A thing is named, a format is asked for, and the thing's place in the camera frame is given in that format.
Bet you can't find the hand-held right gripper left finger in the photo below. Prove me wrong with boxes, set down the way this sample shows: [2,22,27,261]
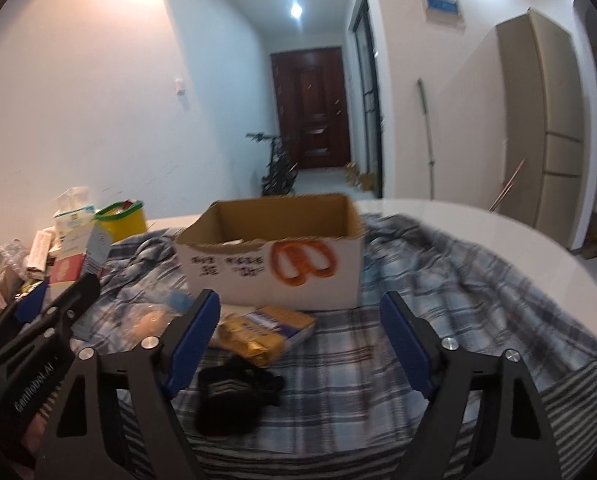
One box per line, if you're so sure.
[33,288,222,480]

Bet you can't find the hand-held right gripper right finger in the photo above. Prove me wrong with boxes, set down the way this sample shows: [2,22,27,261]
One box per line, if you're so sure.
[380,291,564,480]

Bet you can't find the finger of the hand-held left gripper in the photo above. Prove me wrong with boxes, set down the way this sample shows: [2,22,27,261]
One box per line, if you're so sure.
[0,280,49,343]
[0,274,102,361]

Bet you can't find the red cigarette pack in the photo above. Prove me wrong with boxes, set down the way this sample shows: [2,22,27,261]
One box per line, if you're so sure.
[47,254,88,303]

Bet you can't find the clear plastic bag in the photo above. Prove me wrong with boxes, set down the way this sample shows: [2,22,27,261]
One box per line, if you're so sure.
[121,302,182,348]
[0,240,34,286]

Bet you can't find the gold foil packet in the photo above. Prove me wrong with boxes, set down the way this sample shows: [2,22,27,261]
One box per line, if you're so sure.
[209,316,288,367]

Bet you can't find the black knit pouch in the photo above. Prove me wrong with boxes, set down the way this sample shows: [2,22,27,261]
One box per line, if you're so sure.
[194,357,284,436]

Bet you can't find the white red carton box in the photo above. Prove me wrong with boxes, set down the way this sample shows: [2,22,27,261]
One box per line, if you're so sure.
[61,224,113,281]

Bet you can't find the blue plaid cloth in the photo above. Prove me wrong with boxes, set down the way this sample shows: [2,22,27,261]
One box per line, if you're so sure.
[23,212,597,461]

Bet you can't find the tissue pack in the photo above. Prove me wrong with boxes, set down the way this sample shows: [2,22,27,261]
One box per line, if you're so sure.
[53,187,96,233]

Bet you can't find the yellow container green rim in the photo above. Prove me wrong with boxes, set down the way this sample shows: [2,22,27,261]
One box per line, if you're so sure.
[95,200,148,242]

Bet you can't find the wooden stick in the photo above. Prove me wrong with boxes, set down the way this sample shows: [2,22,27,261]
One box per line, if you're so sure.
[489,158,527,211]

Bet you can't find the black bicycle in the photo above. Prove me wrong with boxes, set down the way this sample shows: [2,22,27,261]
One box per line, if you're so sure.
[246,131,299,196]

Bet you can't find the brown door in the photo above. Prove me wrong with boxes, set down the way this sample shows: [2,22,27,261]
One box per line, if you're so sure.
[271,46,352,170]

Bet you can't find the beige fridge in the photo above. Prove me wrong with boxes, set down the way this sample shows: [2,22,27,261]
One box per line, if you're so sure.
[439,8,597,251]

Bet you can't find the glass sliding door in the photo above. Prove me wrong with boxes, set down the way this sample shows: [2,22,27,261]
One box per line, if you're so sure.
[349,0,383,196]

